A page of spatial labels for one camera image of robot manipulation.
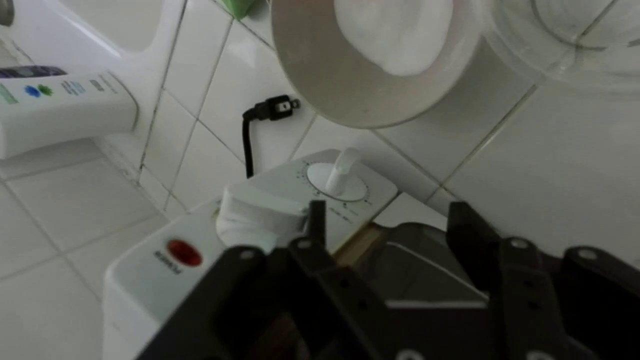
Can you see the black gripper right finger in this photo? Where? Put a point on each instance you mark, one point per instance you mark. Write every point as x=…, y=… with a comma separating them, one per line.
x=488, y=259

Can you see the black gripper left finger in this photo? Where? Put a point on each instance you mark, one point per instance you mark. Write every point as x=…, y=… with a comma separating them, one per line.
x=309, y=251

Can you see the small white toaster oven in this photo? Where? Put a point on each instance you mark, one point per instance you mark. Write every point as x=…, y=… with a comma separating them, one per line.
x=145, y=287

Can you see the white oven knob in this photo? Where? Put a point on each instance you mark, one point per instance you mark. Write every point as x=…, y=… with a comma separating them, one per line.
x=337, y=178

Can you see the red indicator light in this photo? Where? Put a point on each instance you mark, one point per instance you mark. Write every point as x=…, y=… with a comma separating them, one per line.
x=184, y=253

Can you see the green sponge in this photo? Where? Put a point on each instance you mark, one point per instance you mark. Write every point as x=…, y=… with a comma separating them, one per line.
x=245, y=8

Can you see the white soap dispenser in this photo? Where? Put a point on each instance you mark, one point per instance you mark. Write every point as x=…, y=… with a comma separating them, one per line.
x=44, y=104

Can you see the white sink basin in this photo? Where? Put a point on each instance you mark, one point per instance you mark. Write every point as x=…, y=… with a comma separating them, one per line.
x=126, y=37

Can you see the black power cord plug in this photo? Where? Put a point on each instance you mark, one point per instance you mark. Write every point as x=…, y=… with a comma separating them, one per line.
x=270, y=110

